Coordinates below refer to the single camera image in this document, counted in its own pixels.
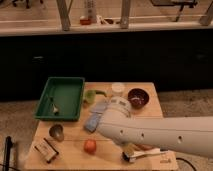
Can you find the orange apple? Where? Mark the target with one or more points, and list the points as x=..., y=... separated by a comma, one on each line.
x=90, y=146

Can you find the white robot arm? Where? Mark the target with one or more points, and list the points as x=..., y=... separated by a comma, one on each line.
x=191, y=135

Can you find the green plastic tray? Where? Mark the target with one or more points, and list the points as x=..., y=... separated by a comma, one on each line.
x=68, y=96

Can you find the small object in tray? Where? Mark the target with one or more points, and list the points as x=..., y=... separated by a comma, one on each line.
x=55, y=109

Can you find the white plastic cup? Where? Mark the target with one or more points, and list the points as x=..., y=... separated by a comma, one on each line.
x=117, y=89

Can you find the green ladle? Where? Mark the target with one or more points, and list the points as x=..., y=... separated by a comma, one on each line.
x=89, y=95

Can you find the dark brown bowl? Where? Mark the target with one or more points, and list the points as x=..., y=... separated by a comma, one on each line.
x=138, y=98

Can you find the blue sponge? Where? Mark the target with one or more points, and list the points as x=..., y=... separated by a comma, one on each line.
x=92, y=122

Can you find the small metal cup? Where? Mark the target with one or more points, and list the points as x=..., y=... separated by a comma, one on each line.
x=56, y=132

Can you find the red item on shelf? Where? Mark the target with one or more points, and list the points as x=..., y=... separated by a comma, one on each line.
x=85, y=21

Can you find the large orange bowl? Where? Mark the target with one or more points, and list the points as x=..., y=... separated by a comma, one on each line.
x=144, y=147

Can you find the small cardboard box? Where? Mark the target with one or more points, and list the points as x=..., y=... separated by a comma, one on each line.
x=46, y=149

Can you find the black stand on floor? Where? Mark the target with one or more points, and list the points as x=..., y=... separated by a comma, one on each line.
x=7, y=150

